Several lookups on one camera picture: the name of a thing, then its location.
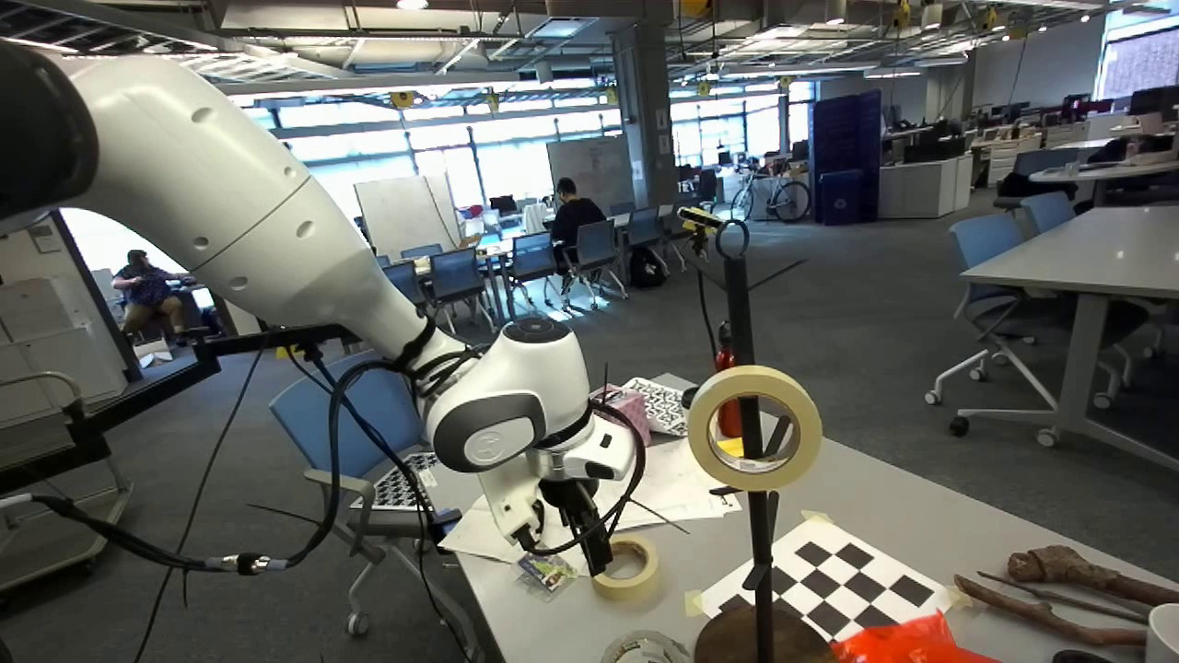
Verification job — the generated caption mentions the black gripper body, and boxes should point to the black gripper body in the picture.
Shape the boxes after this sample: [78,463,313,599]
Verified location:
[533,471,616,533]

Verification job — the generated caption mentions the beige masking tape roll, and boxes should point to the beige masking tape roll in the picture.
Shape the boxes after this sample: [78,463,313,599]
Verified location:
[681,360,829,496]
[591,533,671,606]

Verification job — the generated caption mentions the grey duct tape roll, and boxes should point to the grey duct tape roll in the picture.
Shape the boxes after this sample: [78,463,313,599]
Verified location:
[603,626,694,663]

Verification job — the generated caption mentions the black pole wooden base holder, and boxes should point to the black pole wooden base holder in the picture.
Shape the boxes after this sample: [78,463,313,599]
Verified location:
[690,216,839,663]

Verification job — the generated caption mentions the small colourful card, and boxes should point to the small colourful card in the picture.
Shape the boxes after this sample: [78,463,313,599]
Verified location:
[517,548,579,595]

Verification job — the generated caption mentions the white paper sheets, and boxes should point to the white paper sheets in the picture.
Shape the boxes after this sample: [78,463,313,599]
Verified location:
[437,433,748,572]

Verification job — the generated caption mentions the pink patterned tissue box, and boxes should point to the pink patterned tissue box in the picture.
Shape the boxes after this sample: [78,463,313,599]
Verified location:
[591,382,657,449]

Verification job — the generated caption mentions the black white marker tag sheet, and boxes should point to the black white marker tag sheet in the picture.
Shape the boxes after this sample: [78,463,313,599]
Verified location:
[619,373,702,443]

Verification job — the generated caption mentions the red bottle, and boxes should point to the red bottle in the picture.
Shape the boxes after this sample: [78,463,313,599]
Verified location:
[713,319,748,443]

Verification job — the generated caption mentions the white keyboard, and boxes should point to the white keyboard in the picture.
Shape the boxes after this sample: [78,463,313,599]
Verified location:
[347,449,449,518]

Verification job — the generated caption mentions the black bag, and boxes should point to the black bag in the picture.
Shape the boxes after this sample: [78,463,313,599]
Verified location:
[623,239,673,295]

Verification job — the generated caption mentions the blue padded chair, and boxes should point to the blue padded chair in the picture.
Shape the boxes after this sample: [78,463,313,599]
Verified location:
[267,350,436,494]

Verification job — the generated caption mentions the black white checkerboard sheet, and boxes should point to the black white checkerboard sheet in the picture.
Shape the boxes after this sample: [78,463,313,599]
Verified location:
[695,511,959,652]

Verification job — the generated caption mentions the seated person dark clothes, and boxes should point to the seated person dark clothes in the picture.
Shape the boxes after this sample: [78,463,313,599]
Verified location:
[543,172,609,249]

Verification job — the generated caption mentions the orange plastic bag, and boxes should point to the orange plastic bag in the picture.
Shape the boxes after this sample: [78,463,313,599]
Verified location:
[829,606,1001,663]

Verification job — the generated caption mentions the white whiteboard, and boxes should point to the white whiteboard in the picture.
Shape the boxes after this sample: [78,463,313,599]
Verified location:
[350,172,469,263]

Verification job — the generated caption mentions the parked bicycle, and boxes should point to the parked bicycle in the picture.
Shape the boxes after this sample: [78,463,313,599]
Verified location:
[735,162,819,227]

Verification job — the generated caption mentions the blue cabinet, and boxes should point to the blue cabinet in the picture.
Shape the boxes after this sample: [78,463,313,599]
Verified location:
[808,88,887,227]

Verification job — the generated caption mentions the long brown wooden branch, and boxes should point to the long brown wooden branch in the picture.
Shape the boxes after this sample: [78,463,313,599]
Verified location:
[952,572,1155,652]

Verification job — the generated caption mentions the white low cabinet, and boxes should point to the white low cabinet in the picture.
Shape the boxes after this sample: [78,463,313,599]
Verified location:
[875,150,980,223]

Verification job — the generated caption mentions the thick brown wooden branch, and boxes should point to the thick brown wooden branch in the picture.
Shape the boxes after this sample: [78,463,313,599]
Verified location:
[1001,543,1179,606]

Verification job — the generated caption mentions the seated person blue shirt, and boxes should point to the seated person blue shirt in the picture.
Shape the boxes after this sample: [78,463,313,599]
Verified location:
[111,247,191,341]

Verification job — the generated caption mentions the blue office chair white base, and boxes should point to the blue office chair white base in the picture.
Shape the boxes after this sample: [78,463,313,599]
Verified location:
[921,211,1065,444]

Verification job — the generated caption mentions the white mug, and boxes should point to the white mug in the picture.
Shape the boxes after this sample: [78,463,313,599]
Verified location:
[1141,595,1179,663]

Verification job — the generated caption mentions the grey office table white legs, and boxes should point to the grey office table white legs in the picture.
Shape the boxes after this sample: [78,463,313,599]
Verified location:
[959,199,1179,479]

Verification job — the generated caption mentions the black camera on thin stand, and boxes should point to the black camera on thin stand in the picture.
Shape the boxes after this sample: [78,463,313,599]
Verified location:
[673,201,741,373]

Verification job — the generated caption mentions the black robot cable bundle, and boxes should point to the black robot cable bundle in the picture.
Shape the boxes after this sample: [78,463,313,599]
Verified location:
[31,341,493,583]

